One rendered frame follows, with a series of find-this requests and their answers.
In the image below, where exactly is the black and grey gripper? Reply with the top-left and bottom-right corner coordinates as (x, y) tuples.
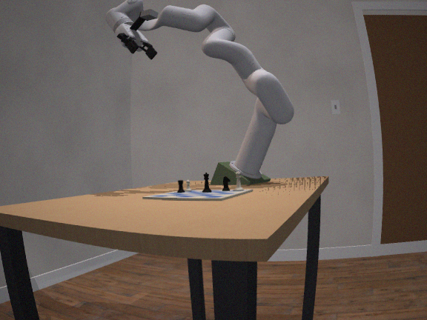
(115, 21), (157, 60)

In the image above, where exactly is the blue and white chessboard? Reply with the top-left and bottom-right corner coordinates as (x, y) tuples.
(142, 190), (253, 201)

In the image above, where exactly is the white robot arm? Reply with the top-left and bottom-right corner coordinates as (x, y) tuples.
(105, 0), (294, 179)

